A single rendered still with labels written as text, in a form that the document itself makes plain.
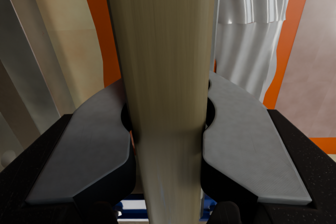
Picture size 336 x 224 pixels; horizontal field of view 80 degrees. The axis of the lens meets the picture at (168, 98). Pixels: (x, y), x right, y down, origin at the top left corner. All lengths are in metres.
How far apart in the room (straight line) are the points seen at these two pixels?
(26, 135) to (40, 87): 1.77
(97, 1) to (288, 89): 0.25
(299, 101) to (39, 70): 0.31
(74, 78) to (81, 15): 0.08
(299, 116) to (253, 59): 0.12
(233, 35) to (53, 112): 0.23
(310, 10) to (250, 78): 0.09
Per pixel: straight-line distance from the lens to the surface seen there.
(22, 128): 1.99
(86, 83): 0.28
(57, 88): 0.27
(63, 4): 0.25
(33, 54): 0.25
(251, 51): 0.25
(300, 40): 0.27
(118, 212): 0.38
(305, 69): 0.29
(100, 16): 0.24
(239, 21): 0.23
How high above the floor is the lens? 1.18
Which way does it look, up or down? 57 degrees down
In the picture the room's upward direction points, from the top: 177 degrees counter-clockwise
